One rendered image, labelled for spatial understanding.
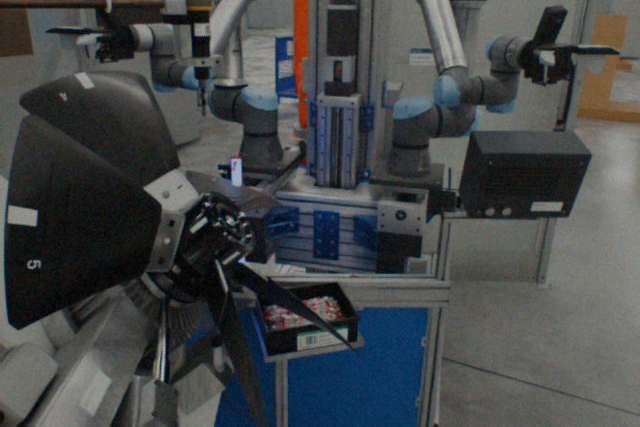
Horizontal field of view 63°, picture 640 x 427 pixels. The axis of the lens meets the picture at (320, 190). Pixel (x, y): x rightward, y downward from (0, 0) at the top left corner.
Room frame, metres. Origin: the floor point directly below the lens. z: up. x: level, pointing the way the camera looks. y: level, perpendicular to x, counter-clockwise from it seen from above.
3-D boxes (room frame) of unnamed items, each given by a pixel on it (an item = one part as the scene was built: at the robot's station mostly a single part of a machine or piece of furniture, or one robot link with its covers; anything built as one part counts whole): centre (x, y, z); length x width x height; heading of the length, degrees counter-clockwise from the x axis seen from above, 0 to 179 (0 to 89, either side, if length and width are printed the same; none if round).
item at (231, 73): (1.80, 0.31, 1.41); 0.15 x 0.12 x 0.55; 51
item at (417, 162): (1.60, -0.28, 1.09); 0.15 x 0.15 x 0.10
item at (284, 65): (8.31, 0.08, 0.49); 1.27 x 0.88 x 0.98; 155
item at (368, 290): (1.22, 0.10, 0.82); 0.90 x 0.04 x 0.08; 91
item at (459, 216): (1.24, -0.43, 1.04); 0.24 x 0.03 x 0.03; 91
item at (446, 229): (1.23, -0.33, 0.96); 0.03 x 0.03 x 0.20; 1
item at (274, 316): (1.06, 0.03, 0.84); 0.19 x 0.14 x 0.05; 107
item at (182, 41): (0.85, 0.20, 1.50); 0.09 x 0.07 x 0.10; 126
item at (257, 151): (1.71, 0.20, 1.09); 0.15 x 0.15 x 0.10
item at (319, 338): (1.06, 0.03, 0.85); 0.22 x 0.17 x 0.07; 107
